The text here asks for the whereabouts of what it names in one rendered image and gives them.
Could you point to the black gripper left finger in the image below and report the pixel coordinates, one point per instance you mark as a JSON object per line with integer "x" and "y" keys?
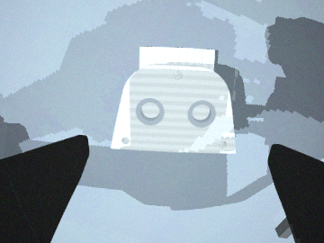
{"x": 36, "y": 186}

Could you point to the black flat bar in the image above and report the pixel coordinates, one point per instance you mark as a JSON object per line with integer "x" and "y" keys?
{"x": 283, "y": 230}

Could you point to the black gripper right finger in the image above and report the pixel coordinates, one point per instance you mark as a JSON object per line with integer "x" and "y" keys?
{"x": 299, "y": 182}

